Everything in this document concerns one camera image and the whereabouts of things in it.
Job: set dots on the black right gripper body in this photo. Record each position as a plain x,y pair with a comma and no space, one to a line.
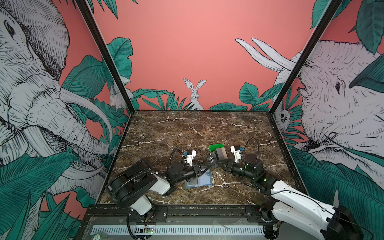
240,169

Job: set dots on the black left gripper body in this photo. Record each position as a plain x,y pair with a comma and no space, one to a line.
191,174

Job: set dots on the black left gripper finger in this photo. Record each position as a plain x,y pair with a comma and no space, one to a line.
207,175
207,166

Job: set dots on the blue leather card holder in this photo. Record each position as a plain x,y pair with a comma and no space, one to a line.
197,182

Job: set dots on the green plastic card tray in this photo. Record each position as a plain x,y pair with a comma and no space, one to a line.
215,146

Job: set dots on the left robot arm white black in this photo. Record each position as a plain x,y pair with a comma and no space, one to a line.
128,189

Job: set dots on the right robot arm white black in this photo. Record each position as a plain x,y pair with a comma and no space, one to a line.
286,204

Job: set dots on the green lit circuit board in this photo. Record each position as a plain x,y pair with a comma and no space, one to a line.
149,230

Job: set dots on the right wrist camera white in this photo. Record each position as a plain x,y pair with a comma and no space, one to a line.
237,151

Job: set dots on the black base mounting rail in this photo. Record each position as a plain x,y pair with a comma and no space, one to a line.
164,212

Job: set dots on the white slotted cable duct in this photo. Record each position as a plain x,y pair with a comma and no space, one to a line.
173,230

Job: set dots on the black right frame post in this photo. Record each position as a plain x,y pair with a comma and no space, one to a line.
324,21

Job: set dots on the black frame post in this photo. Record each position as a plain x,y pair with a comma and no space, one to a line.
98,38
324,21

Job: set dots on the black left frame post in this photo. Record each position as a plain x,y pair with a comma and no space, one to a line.
98,38

